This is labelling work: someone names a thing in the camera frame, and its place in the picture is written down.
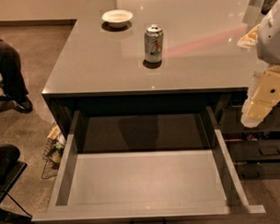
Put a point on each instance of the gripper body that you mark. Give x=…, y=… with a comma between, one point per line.
x=272, y=40

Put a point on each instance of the grey top drawer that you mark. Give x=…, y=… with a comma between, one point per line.
x=123, y=169

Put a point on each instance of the dark right middle drawer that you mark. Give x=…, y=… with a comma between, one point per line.
x=254, y=150

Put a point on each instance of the dark right lower drawer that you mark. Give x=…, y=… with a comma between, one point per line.
x=259, y=171

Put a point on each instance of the silver soda can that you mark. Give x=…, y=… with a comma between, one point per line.
x=153, y=40

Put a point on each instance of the white ceramic bowl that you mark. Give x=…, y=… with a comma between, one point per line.
x=117, y=18

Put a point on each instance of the person's dark trouser leg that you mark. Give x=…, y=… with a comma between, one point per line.
x=10, y=70

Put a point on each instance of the black chair lower left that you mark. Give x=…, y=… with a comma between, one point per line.
x=10, y=170

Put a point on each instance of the wire basket with trash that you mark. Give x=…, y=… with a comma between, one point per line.
x=53, y=152

